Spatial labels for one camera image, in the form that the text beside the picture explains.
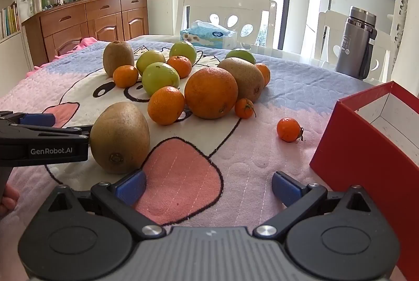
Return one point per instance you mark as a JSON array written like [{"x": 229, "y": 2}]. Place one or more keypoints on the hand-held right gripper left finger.
[{"x": 130, "y": 187}]

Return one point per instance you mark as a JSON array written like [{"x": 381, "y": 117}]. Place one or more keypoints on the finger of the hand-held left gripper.
[
  {"x": 80, "y": 129},
  {"x": 36, "y": 119}
]

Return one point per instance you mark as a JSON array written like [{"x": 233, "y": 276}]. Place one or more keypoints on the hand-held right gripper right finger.
[{"x": 288, "y": 190}]

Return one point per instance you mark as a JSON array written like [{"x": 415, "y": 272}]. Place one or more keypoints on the large brown kiwi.
[{"x": 119, "y": 137}]

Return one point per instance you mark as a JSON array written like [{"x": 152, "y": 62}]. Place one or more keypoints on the red cardboard box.
[{"x": 366, "y": 169}]

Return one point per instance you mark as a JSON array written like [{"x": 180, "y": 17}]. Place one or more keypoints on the large orange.
[{"x": 211, "y": 92}]

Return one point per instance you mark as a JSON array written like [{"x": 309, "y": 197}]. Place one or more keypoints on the person's left hand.
[{"x": 8, "y": 200}]

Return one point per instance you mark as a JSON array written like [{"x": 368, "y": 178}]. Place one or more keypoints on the cartoon cat printed blanket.
[{"x": 180, "y": 169}]

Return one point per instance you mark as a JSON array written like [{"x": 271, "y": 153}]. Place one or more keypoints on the small tangerine with stem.
[
  {"x": 244, "y": 108},
  {"x": 288, "y": 129}
]

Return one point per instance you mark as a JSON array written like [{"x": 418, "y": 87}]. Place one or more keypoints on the green jujube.
[
  {"x": 149, "y": 59},
  {"x": 160, "y": 78},
  {"x": 183, "y": 50},
  {"x": 240, "y": 54}
]

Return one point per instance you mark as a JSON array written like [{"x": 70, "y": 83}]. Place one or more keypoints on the wooden sideboard cabinet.
[{"x": 98, "y": 22}]

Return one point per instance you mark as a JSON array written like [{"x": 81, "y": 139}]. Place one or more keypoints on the white bookshelf with books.
[{"x": 9, "y": 6}]

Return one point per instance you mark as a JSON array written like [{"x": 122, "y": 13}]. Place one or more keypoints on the blue tissue pack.
[{"x": 206, "y": 34}]

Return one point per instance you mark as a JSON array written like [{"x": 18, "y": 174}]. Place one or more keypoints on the grey thermos bottle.
[{"x": 355, "y": 45}]

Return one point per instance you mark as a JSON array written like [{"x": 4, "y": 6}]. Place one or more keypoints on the white chair with paw cutouts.
[
  {"x": 327, "y": 32},
  {"x": 226, "y": 4}
]

